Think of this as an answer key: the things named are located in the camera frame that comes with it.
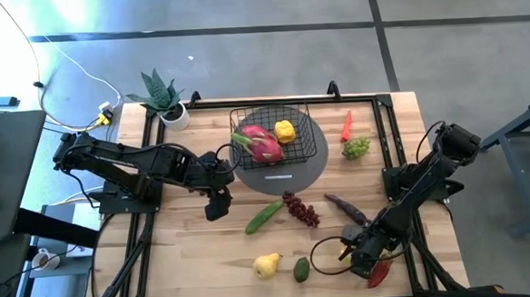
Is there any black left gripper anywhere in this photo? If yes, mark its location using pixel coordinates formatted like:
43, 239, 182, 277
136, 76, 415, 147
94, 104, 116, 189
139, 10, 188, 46
187, 149, 238, 223

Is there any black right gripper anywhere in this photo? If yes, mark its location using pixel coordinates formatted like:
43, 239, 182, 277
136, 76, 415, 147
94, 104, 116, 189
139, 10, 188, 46
340, 221, 394, 281

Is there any green cucumber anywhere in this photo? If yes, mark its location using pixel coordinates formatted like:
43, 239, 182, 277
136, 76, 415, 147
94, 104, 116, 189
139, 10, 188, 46
242, 199, 287, 236

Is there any green avocado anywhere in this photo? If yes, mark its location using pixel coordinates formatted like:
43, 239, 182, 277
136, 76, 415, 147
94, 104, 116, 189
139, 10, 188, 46
291, 256, 312, 284

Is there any dark purple eggplant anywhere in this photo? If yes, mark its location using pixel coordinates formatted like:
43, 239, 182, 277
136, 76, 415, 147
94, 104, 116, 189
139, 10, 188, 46
324, 191, 370, 228

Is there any yellow pear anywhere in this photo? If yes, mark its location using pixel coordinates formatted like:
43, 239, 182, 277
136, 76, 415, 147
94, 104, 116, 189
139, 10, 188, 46
251, 252, 282, 280

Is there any pink dragon fruit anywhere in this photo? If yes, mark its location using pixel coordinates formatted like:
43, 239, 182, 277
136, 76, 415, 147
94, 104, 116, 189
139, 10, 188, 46
231, 122, 287, 165

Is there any red grape bunch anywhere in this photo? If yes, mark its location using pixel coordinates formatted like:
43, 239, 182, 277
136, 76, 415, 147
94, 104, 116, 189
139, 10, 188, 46
281, 188, 322, 231

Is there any yellow bell pepper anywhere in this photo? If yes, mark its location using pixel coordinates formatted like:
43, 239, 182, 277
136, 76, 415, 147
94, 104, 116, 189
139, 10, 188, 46
273, 119, 298, 145

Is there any red chili pepper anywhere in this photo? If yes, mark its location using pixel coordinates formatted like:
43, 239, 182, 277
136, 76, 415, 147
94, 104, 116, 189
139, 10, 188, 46
366, 258, 396, 290
339, 109, 355, 144

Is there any white plant pot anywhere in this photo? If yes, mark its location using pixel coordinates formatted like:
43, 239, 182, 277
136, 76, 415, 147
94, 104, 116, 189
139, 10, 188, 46
157, 101, 191, 133

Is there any green grape bunch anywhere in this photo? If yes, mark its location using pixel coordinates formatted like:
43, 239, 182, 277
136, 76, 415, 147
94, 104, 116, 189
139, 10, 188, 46
340, 135, 372, 161

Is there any green succulent plant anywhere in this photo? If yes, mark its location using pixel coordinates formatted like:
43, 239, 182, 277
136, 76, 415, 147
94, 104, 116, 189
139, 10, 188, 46
123, 65, 186, 120

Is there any yellow white power plug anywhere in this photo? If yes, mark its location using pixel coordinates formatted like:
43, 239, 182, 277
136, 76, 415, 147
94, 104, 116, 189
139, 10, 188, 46
96, 100, 115, 127

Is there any white mug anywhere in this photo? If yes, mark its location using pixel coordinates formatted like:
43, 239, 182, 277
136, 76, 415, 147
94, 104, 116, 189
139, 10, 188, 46
29, 245, 63, 272

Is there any blue grey metal table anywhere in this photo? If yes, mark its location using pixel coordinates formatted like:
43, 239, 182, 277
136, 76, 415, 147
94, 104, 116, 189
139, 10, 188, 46
476, 94, 530, 241

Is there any black desk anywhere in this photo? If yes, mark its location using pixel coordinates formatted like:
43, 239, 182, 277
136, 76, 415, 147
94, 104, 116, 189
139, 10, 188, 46
0, 109, 54, 243

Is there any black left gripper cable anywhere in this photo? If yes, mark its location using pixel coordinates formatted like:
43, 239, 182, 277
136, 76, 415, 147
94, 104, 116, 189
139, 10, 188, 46
214, 143, 244, 174

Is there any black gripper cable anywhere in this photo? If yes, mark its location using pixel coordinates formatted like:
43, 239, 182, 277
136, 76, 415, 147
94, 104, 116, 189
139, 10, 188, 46
309, 233, 358, 277
214, 143, 244, 174

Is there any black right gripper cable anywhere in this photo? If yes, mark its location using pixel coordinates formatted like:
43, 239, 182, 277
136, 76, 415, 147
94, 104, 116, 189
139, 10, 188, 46
309, 233, 358, 277

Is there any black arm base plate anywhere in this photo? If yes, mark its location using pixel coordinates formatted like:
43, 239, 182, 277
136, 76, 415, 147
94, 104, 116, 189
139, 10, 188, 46
96, 178, 165, 216
381, 163, 453, 206

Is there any black wire basket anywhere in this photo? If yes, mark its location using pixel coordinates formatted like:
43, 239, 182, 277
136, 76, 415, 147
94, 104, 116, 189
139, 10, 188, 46
228, 101, 319, 172

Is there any white floor cable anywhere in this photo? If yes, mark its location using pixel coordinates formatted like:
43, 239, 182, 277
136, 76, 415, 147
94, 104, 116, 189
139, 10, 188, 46
0, 0, 124, 136

